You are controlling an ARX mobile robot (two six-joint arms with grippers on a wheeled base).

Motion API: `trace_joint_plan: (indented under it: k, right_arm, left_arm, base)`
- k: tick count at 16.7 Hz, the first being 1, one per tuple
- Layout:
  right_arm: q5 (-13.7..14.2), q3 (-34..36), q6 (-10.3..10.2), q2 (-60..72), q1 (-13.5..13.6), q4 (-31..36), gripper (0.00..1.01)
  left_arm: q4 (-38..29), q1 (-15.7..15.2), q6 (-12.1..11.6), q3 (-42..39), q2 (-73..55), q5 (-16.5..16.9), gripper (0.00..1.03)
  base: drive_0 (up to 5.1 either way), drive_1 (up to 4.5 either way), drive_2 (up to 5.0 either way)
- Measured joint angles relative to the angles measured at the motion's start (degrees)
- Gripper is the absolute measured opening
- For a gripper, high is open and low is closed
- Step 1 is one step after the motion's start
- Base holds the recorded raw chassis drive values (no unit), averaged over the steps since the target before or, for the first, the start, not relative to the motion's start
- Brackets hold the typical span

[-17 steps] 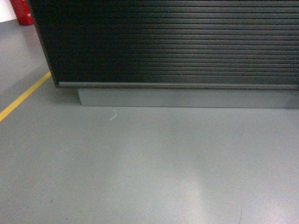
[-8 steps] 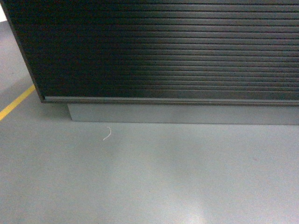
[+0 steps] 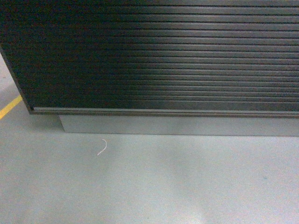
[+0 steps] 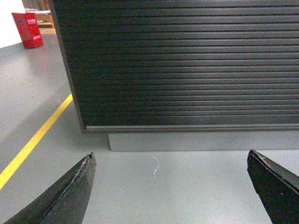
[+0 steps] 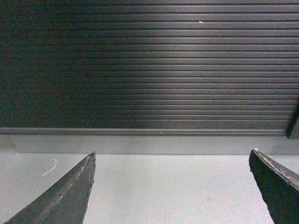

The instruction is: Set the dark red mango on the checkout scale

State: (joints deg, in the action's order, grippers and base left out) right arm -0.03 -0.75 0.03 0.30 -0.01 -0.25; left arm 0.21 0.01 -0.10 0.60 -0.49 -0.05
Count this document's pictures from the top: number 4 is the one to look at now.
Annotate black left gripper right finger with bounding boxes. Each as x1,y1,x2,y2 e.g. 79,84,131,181
247,150,299,224

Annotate red fire extinguisher box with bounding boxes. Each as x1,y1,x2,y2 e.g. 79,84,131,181
11,13,43,49

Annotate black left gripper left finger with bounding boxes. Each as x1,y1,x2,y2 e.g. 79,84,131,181
5,152,96,224

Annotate white string scrap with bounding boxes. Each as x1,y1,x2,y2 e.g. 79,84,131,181
151,157,160,175

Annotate black slatted checkout counter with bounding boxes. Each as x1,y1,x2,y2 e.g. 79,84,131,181
50,0,299,151

